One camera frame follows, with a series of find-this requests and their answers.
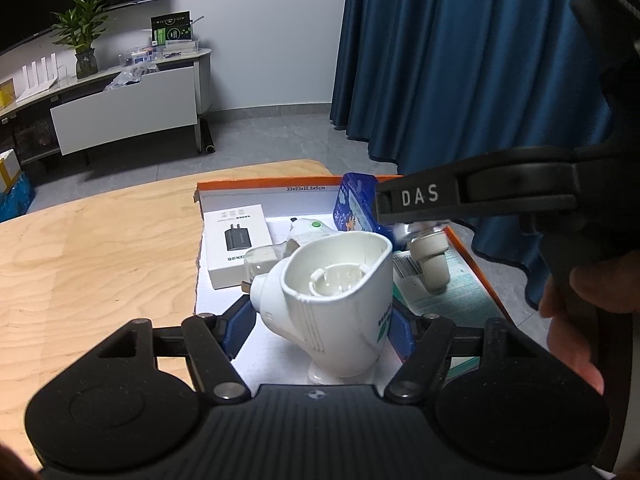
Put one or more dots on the white folding panel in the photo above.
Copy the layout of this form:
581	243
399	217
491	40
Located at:
125	110

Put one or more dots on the white router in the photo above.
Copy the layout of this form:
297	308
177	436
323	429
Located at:
37	80

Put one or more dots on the green and black sign box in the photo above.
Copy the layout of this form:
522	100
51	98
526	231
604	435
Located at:
172	30

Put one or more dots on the black roll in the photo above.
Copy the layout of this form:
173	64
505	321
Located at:
207	137

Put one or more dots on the blue curtain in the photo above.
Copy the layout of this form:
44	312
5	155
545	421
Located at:
450	60

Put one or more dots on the grey TV stand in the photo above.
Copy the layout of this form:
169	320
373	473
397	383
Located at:
202	80

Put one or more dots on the clear plastic bag pile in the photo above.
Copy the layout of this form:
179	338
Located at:
130	77

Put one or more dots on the white and yellow cardboard box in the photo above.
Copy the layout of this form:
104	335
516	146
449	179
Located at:
7	170

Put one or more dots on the person's right hand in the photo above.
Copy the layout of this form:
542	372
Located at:
600	280

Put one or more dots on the orange cardboard box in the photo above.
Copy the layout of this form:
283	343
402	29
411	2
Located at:
250	197

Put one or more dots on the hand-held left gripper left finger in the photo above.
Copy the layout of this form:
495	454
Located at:
240	325

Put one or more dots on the green and white box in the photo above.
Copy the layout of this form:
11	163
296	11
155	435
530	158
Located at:
450	300

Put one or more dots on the white plug-in heater with bottle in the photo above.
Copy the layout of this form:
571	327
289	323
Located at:
312	232

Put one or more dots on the white charger box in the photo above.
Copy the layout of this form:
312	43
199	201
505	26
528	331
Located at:
235	245

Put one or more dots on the potted plant in glass vase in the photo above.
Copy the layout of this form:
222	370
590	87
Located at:
82	25

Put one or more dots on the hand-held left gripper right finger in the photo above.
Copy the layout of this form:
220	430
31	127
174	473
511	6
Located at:
400	332

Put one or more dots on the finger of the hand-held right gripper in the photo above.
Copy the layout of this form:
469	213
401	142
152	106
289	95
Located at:
425	195

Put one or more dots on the blue plastic bag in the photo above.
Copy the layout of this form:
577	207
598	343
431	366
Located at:
17	197

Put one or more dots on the clear liquid bottle white cap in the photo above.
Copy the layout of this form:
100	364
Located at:
432	260

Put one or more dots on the small assorted packets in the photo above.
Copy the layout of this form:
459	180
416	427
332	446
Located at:
140	55

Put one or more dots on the blue plastic case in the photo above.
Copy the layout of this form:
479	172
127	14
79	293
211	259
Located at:
352	205

